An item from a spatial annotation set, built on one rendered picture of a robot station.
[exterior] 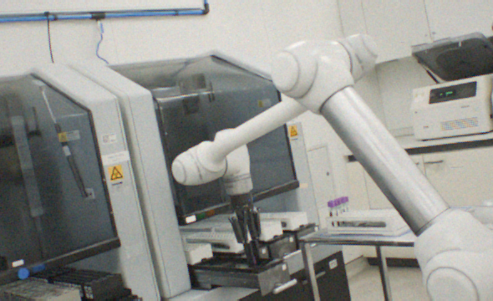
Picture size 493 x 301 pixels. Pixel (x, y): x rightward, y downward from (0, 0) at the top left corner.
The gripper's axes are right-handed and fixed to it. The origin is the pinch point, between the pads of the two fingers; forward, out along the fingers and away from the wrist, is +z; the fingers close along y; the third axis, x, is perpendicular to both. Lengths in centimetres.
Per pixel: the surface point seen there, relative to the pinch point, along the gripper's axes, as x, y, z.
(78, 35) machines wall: -131, -27, -104
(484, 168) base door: -23, -224, 16
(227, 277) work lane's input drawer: -1.5, 11.3, 5.2
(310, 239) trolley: 5.7, -23.0, 2.5
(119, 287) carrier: -19.0, 41.0, -0.2
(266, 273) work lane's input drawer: 13.3, 7.9, 4.4
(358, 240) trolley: 27.6, -22.3, 2.4
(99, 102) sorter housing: -20, 33, -58
